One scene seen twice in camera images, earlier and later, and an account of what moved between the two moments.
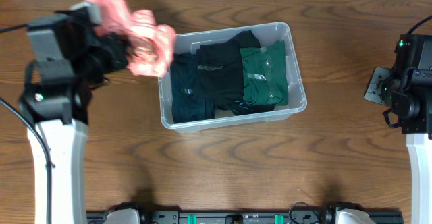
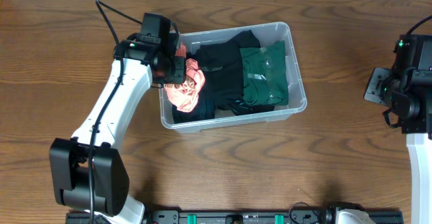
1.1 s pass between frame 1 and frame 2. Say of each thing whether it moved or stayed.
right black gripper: stayed
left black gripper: moved
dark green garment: stayed
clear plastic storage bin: stayed
